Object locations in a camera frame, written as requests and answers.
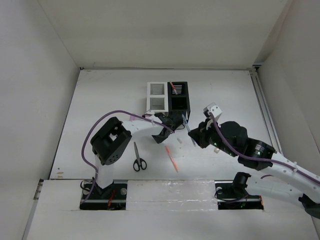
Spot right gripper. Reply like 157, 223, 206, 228
188, 117, 238, 157

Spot blue pen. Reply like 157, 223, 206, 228
181, 113, 197, 147

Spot red pen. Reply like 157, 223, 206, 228
169, 81, 178, 95

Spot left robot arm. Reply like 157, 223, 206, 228
81, 110, 184, 199

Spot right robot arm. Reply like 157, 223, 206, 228
188, 117, 320, 219

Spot black slotted container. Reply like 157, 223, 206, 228
167, 81, 191, 121

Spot white slotted container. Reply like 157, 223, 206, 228
146, 82, 169, 113

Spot orange pen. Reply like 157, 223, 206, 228
164, 145, 179, 173

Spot purple highlighter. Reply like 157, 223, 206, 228
129, 114, 144, 121

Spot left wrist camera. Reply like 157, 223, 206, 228
142, 110, 155, 118

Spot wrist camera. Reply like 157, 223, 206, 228
203, 102, 223, 121
142, 110, 155, 118

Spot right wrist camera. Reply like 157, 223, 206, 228
203, 102, 223, 121

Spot black handled scissors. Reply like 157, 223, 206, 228
133, 142, 148, 172

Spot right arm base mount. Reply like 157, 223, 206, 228
214, 172, 264, 210

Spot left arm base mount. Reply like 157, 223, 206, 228
79, 180, 128, 211

